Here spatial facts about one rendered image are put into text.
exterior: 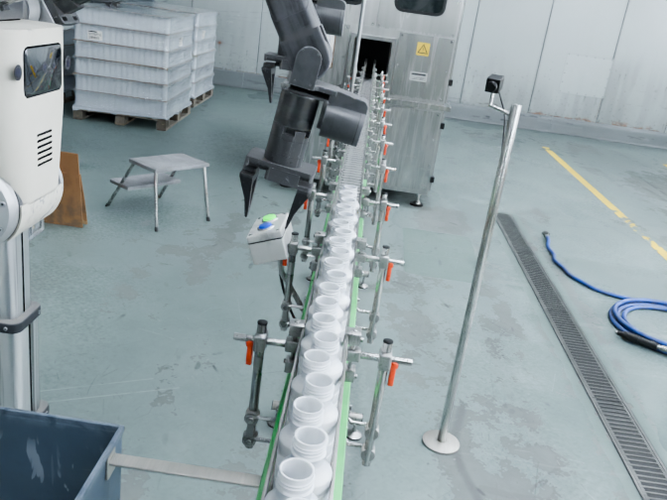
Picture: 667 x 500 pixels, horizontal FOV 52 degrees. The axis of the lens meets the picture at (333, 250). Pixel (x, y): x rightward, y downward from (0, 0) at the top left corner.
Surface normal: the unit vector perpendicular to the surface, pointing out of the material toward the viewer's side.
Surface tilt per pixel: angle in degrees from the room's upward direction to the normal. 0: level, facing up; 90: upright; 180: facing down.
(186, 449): 0
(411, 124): 90
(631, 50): 90
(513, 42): 90
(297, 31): 92
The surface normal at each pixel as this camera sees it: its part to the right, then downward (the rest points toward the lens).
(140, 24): -0.02, 0.34
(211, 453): 0.13, -0.93
